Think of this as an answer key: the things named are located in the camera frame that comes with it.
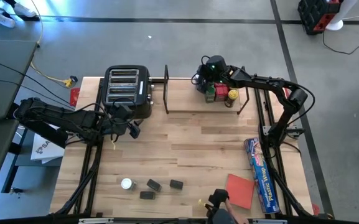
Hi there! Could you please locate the green-lid spice jar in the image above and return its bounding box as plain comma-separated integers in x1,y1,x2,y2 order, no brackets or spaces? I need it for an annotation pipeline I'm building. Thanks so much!
204,83,217,103

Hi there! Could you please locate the red smoked paprika tin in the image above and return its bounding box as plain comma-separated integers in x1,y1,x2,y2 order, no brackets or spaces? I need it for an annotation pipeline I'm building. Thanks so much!
214,83,230,102

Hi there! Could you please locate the yellow-lid onion seasoning jar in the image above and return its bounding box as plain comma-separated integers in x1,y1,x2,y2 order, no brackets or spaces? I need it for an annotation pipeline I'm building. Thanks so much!
224,89,240,108

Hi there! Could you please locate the white-lid bagel seasoning jar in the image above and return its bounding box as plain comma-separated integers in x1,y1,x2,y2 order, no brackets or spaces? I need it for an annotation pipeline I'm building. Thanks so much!
120,177,138,191

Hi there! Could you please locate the black block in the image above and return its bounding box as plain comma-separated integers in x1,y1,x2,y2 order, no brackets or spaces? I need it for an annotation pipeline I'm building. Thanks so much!
139,190,156,200
169,179,184,190

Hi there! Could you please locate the person's forearm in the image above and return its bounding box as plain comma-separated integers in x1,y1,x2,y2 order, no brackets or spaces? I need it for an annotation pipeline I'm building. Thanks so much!
225,198,249,224

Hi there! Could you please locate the black four-slot toaster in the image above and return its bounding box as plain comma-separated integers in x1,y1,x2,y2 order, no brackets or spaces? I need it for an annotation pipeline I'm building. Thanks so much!
101,64,154,119

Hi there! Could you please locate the green black pepper tin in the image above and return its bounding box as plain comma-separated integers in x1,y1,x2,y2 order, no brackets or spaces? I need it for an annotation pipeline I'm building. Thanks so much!
146,179,162,193

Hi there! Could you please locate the white paper with logo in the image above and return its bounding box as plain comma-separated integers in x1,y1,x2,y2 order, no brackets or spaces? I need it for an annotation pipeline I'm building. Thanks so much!
30,124,65,165

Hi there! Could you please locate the black block bottom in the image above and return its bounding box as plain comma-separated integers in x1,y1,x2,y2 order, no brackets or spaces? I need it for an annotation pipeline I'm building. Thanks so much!
139,190,156,200

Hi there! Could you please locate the silver metal bar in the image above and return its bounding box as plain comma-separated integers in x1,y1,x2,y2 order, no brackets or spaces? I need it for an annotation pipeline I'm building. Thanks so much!
253,218,288,224
78,217,114,224

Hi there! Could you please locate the black and red crate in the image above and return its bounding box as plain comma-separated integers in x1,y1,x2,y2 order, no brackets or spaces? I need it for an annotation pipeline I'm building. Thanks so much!
297,0,343,35

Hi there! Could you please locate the blue plastic wrap box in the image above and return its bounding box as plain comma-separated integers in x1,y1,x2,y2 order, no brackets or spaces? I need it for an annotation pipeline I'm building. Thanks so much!
243,137,280,214

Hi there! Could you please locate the black handheld device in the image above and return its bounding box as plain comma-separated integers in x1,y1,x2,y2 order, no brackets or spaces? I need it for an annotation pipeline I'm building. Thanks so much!
208,189,230,218

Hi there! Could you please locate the orange-red square flat pad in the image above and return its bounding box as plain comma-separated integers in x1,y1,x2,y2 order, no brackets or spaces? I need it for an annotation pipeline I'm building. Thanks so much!
222,173,256,210

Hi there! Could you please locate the white stand base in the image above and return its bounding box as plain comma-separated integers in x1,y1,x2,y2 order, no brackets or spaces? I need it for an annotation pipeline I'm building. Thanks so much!
325,0,359,31

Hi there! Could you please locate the person's foot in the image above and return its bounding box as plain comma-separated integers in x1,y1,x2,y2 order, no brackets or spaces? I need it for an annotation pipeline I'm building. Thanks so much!
13,1,37,18
0,12,16,29

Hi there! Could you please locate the wooden shelf with black frame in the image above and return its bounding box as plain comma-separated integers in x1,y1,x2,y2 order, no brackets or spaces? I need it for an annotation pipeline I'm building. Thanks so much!
162,64,251,115

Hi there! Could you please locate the yellow cable plug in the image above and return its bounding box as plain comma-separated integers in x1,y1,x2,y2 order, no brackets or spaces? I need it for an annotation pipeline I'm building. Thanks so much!
63,75,78,88

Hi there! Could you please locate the yellow cable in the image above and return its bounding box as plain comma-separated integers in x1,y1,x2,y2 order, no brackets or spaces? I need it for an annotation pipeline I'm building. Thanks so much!
29,0,71,85

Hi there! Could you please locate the black frame bracket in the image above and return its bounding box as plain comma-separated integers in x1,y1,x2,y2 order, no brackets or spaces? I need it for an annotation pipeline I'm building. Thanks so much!
286,125,305,137

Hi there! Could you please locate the black floor cable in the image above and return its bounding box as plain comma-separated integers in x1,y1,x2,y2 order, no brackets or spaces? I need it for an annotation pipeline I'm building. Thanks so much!
322,28,359,55

